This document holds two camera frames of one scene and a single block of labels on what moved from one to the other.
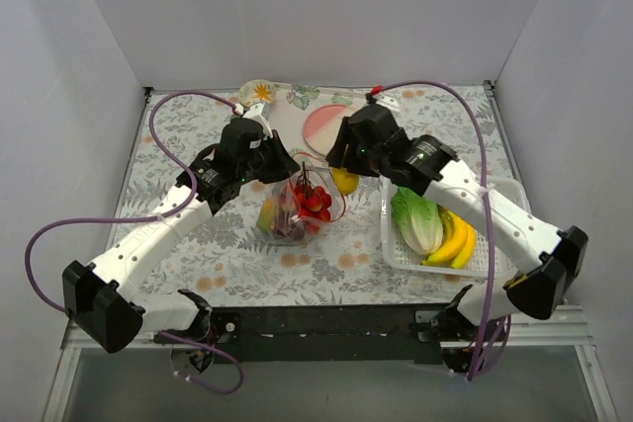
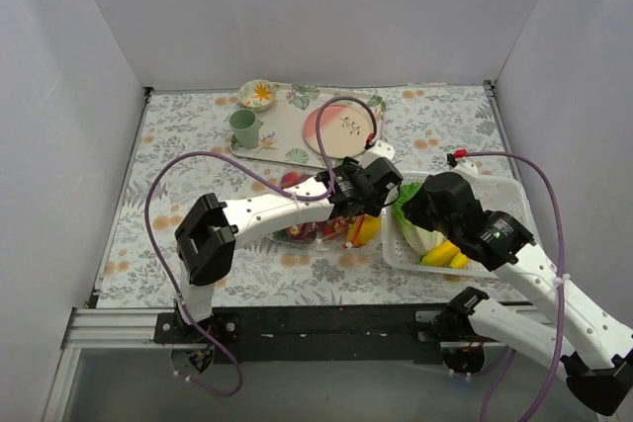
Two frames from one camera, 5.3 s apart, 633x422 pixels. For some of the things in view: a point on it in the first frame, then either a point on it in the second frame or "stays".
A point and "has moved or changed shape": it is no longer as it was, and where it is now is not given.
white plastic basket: x=397 y=253 stays
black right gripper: x=349 y=146 → x=412 y=210
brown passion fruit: x=297 y=231 stays
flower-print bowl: x=257 y=91 stays
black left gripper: x=276 y=160 → x=360 y=210
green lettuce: x=418 y=219 stays
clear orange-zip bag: x=297 y=207 has moved or changed shape
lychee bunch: x=312 y=202 has moved or changed shape
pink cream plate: x=322 y=125 stays
